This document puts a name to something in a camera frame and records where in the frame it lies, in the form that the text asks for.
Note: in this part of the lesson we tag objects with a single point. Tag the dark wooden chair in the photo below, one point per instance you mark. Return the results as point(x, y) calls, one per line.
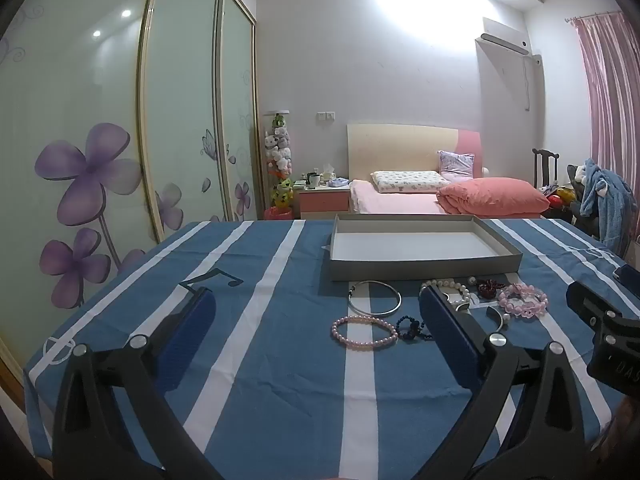
point(545, 170)

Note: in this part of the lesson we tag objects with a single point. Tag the pink quilt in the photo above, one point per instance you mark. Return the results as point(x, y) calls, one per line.
point(495, 197)

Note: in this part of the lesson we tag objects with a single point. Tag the tissue box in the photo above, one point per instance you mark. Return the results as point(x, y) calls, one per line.
point(328, 175)

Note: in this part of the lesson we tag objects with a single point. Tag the pink curtain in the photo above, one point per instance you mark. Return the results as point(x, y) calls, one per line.
point(610, 100)

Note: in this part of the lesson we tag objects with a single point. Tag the plush toy tower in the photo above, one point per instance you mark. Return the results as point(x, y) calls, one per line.
point(279, 155)

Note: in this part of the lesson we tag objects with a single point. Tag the blue white striped tablecloth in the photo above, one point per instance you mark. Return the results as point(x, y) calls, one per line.
point(280, 360)

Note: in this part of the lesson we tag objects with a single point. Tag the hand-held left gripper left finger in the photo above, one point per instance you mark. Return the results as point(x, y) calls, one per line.
point(190, 335)

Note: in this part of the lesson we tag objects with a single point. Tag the bed with pink sheet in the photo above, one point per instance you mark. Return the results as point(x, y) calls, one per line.
point(390, 150)

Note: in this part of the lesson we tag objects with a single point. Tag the blue plush garment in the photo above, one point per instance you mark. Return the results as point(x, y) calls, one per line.
point(607, 195)

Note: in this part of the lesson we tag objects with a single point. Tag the dark smartphone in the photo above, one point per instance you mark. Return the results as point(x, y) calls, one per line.
point(627, 277)

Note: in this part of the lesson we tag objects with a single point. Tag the pink bin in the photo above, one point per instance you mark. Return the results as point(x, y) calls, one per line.
point(277, 214)

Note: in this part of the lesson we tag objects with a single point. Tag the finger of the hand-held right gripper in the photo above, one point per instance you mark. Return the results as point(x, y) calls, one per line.
point(590, 302)

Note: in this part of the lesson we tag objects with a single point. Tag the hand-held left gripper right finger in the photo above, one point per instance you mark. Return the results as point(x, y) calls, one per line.
point(450, 340)

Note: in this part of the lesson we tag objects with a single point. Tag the white patterned pillow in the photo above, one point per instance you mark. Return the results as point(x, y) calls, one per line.
point(410, 181)

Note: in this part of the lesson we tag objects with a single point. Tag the flower print sliding wardrobe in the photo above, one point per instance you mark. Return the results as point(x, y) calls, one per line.
point(75, 110)

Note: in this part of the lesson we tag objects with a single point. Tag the pink white nightstand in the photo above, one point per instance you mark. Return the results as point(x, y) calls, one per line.
point(322, 202)

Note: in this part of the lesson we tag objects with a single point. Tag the white wall switch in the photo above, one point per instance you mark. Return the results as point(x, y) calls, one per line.
point(325, 116)

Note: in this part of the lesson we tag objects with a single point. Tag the small purple pillow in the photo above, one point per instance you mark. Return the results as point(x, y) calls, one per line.
point(456, 165)

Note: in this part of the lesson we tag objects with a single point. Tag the red yellow toy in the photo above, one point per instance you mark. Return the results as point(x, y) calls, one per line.
point(560, 197)

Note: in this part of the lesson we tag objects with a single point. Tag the white air conditioner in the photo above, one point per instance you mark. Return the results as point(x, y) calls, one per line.
point(505, 35)

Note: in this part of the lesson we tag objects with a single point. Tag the grey cardboard tray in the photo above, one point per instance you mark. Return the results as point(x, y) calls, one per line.
point(415, 247)

